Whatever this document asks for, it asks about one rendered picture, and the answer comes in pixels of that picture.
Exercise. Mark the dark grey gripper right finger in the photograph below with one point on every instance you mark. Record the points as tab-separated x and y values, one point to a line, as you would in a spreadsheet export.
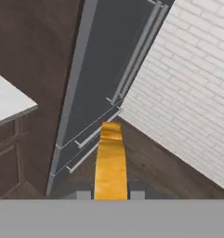
137	195

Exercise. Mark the dark wood counter cupboards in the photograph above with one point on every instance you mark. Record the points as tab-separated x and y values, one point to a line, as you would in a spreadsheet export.
8	161

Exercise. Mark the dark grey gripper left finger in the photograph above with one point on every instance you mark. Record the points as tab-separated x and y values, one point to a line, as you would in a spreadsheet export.
83	195

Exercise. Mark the dark grey fridge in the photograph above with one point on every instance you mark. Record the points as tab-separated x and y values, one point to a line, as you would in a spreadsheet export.
101	68

